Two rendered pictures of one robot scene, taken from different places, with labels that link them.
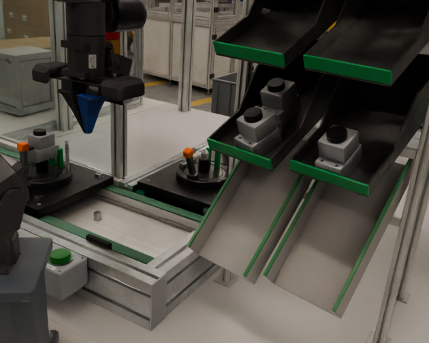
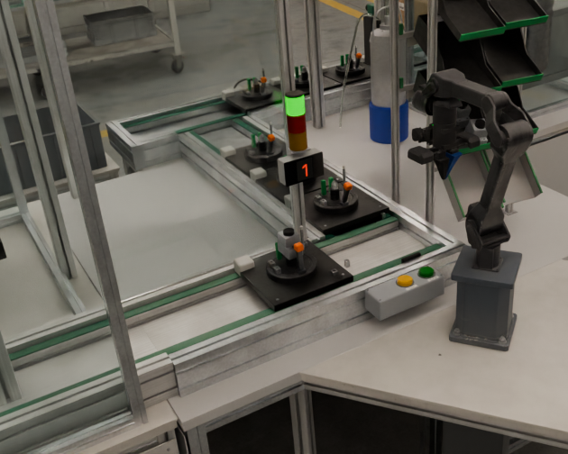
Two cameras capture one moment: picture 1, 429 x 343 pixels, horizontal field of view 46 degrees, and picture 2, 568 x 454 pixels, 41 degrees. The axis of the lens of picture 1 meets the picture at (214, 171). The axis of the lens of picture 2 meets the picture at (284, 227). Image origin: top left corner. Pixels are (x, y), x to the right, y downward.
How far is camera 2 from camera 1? 196 cm
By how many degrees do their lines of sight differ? 50
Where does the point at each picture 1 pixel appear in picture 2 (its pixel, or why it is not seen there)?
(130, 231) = (373, 255)
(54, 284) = (440, 286)
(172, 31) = not seen: outside the picture
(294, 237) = not seen: hidden behind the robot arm
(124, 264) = (441, 253)
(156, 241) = (394, 247)
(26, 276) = (506, 254)
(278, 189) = (462, 161)
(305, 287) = (512, 196)
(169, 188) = (346, 219)
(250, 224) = (468, 187)
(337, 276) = (519, 182)
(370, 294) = not seen: hidden behind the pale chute
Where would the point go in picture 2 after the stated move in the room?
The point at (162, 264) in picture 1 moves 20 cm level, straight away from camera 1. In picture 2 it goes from (446, 241) to (379, 231)
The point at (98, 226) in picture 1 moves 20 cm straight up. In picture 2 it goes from (358, 267) to (356, 204)
